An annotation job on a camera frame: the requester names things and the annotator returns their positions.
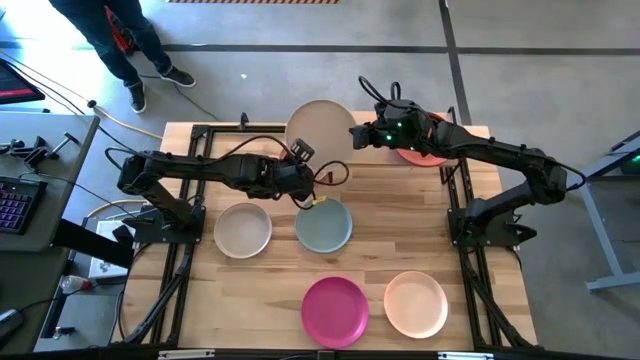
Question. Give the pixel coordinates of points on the backlit keyboard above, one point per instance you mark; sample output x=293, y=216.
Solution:
x=17, y=205

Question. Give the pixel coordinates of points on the white bracket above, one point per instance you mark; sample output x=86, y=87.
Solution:
x=465, y=356
x=185, y=354

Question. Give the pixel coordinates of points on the peach plate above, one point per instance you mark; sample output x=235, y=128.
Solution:
x=416, y=305

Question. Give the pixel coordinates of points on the grey desk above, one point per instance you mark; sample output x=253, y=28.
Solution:
x=60, y=190

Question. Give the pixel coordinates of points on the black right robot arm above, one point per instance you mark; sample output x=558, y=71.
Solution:
x=500, y=150

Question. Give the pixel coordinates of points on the black clamp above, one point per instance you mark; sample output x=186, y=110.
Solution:
x=32, y=152

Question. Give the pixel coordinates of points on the grey metal stand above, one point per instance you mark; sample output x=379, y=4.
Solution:
x=607, y=250

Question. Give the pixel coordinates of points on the coral plate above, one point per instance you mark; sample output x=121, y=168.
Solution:
x=422, y=159

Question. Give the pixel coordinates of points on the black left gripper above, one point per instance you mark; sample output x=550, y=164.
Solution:
x=295, y=180

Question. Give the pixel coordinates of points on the computer monitor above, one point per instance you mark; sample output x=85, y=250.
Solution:
x=15, y=82

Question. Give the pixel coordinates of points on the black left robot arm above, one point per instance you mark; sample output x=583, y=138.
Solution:
x=200, y=170

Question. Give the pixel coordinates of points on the white box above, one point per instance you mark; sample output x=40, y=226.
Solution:
x=107, y=270

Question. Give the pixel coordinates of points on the teal plate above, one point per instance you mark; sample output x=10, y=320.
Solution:
x=323, y=227

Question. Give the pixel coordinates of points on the beige plate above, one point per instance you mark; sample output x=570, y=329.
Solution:
x=320, y=125
x=243, y=231

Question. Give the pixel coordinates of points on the black bar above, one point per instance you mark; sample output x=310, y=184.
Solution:
x=90, y=242

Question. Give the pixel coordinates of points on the magenta plate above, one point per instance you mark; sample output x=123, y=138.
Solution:
x=335, y=312

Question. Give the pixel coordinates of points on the plastic bottle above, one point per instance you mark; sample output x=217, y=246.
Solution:
x=75, y=284

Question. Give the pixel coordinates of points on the person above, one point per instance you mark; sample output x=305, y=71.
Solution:
x=100, y=30

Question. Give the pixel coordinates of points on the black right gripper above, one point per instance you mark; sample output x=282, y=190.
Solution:
x=379, y=134

